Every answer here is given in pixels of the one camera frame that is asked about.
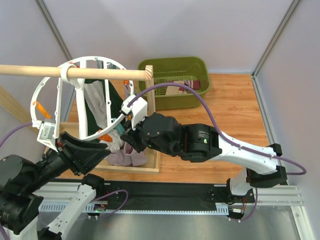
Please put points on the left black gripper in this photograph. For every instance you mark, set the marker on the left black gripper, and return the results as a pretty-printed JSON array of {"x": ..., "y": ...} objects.
[{"x": 68, "y": 157}]

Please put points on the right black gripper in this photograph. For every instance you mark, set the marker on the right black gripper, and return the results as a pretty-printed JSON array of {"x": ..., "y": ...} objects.
[{"x": 139, "y": 136}]

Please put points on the teal clothes peg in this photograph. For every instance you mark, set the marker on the teal clothes peg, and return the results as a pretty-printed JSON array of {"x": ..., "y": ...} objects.
[{"x": 120, "y": 129}]

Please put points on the white round clip hanger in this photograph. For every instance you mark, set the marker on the white round clip hanger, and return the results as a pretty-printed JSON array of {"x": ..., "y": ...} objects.
[{"x": 78, "y": 84}]

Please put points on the maroon striped sock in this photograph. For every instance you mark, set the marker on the maroon striped sock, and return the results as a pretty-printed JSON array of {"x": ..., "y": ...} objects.
[{"x": 194, "y": 84}]

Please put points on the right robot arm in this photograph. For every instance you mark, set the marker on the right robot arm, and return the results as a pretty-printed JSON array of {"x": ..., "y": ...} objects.
[{"x": 198, "y": 143}]

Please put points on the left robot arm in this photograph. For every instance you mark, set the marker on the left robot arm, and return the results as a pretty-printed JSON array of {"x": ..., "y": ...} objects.
[{"x": 19, "y": 206}]

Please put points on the white cloth garment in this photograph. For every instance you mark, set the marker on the white cloth garment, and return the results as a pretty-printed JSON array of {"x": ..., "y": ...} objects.
[{"x": 116, "y": 144}]

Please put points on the lilac pink garment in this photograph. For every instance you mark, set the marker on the lilac pink garment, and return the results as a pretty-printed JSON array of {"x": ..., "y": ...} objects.
[{"x": 127, "y": 156}]

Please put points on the orange clothes peg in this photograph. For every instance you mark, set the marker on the orange clothes peg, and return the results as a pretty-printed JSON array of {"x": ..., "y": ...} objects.
[
  {"x": 106, "y": 138},
  {"x": 41, "y": 109},
  {"x": 127, "y": 88}
]

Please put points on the dark green white garment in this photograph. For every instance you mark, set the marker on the dark green white garment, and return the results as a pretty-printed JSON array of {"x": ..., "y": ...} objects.
[{"x": 95, "y": 104}]

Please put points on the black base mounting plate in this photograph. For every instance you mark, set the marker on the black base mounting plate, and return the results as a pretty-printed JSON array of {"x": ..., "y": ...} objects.
[{"x": 161, "y": 196}]

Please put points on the olive green plastic basin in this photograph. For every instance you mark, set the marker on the olive green plastic basin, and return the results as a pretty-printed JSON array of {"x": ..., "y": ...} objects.
[{"x": 189, "y": 71}]

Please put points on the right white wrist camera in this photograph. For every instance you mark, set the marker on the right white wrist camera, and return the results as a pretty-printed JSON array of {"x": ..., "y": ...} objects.
[{"x": 138, "y": 110}]

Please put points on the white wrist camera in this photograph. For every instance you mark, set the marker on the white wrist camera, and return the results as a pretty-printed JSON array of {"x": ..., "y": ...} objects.
[
  {"x": 48, "y": 132},
  {"x": 138, "y": 110}
]

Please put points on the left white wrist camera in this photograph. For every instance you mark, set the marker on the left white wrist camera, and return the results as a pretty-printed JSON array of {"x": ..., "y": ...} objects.
[{"x": 48, "y": 132}]

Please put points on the wooden hanging rack frame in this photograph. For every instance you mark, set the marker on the wooden hanging rack frame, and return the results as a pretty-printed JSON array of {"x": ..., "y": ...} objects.
[{"x": 153, "y": 157}]

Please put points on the aluminium frame rail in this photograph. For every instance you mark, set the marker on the aluminium frame rail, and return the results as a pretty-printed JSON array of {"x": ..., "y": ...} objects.
[{"x": 278, "y": 196}]

